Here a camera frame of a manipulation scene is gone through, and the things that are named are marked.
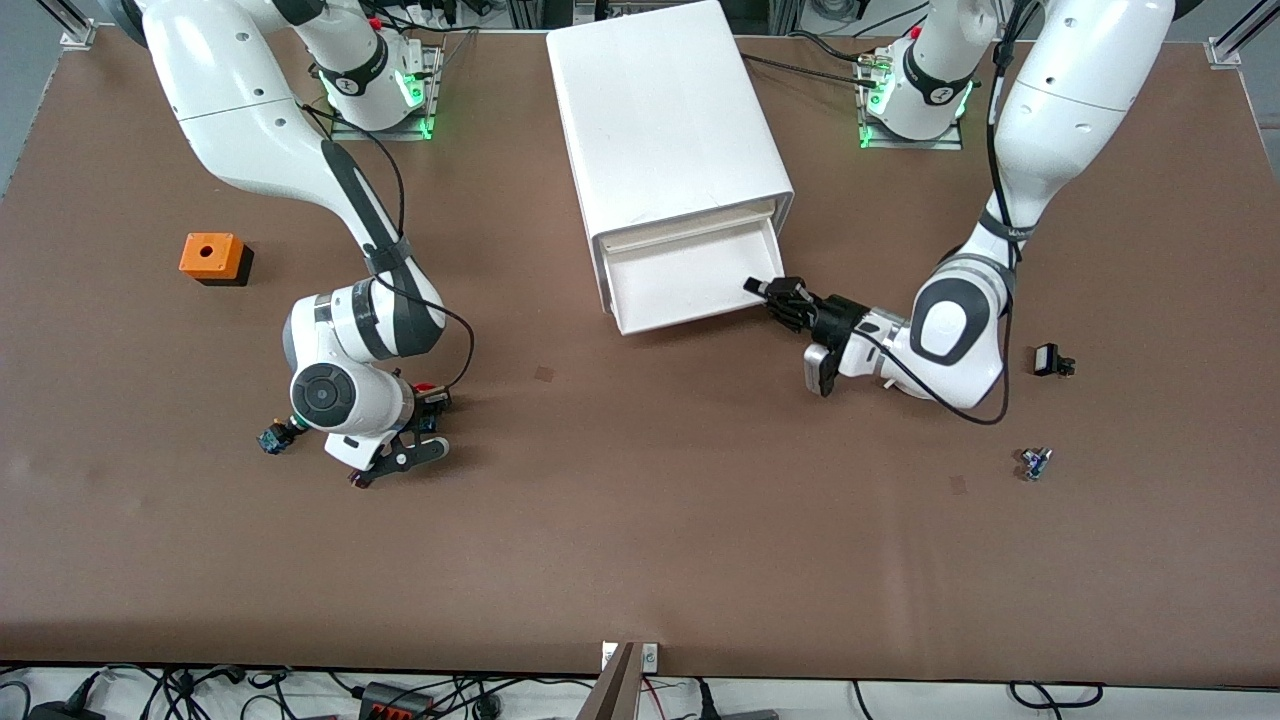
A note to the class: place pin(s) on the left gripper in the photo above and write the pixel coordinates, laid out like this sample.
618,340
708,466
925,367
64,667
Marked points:
832,314

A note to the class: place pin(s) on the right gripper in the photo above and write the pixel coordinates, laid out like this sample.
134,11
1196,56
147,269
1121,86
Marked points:
433,403

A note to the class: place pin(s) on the red push button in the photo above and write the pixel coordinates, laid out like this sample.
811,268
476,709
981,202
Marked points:
425,387

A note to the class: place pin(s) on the white plastic drawer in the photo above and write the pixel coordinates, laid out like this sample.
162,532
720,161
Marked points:
680,228
690,280

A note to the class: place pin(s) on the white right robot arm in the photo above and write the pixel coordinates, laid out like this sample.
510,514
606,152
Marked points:
240,110

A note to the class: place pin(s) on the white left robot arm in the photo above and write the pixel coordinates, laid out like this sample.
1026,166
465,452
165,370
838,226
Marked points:
1080,80

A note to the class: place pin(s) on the green push button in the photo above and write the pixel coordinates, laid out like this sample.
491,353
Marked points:
272,438

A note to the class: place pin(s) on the white drawer cabinet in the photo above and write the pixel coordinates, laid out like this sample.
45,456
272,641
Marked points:
660,110

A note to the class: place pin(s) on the orange button box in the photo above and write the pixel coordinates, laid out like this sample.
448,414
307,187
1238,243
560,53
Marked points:
210,255

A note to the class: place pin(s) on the dark maroon capacitor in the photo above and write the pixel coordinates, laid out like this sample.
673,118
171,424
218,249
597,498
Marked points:
358,480

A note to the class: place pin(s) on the small blue electronic component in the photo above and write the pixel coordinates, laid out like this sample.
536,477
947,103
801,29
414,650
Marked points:
1035,462

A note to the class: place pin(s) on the black orange power strip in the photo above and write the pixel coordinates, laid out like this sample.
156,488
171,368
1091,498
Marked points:
395,705

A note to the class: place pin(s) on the black plug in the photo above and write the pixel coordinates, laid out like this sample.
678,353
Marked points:
60,712
705,702

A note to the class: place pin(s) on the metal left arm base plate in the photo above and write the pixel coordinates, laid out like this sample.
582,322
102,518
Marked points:
950,143

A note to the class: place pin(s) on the small black switch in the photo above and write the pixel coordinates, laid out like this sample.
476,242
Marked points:
1048,360

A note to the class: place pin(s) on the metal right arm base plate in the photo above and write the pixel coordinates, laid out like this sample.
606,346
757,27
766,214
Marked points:
350,132

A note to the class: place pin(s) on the small white bracket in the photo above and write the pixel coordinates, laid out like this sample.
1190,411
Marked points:
608,656
650,656

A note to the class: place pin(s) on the aluminium corner post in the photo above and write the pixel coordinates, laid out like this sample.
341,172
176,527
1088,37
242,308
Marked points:
75,30
1230,45

